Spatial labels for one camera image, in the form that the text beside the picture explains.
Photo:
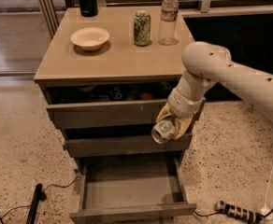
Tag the grey top drawer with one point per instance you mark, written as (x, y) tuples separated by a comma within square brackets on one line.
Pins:
[(74, 107)]

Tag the clear plastic water bottle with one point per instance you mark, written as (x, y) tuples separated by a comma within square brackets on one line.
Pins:
[(168, 18)]

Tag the black white power strip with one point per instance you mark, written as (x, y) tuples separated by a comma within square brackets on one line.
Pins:
[(237, 212)]

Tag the black bar on floor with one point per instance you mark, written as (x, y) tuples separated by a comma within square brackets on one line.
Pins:
[(34, 204)]

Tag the orange fruit in drawer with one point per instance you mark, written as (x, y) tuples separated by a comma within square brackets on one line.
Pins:
[(146, 96)]

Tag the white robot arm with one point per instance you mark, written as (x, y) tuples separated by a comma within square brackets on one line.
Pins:
[(206, 65)]

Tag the black thermos bottle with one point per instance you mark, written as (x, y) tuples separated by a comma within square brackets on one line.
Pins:
[(88, 8)]

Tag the silver 7up can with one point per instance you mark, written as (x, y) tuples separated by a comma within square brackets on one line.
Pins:
[(163, 131)]

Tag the green soda can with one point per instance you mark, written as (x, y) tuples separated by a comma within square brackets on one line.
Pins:
[(142, 28)]

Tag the grey drawer cabinet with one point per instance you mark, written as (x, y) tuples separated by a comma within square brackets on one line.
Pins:
[(118, 61)]

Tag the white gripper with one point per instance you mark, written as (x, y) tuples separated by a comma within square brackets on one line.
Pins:
[(183, 104)]

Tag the grey drawer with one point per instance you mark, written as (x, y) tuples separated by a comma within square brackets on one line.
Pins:
[(74, 107), (131, 187), (118, 140)]

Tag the dark snack bag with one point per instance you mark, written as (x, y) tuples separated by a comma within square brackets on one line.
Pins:
[(118, 93)]

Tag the grey middle drawer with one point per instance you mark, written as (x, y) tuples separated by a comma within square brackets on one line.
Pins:
[(118, 140)]

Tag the white plug adapter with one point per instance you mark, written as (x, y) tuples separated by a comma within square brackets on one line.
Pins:
[(265, 211)]

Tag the grey bottom drawer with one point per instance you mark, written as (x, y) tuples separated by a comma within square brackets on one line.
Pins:
[(131, 187)]

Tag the white bowl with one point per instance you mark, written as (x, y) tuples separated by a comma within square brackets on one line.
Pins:
[(90, 39)]

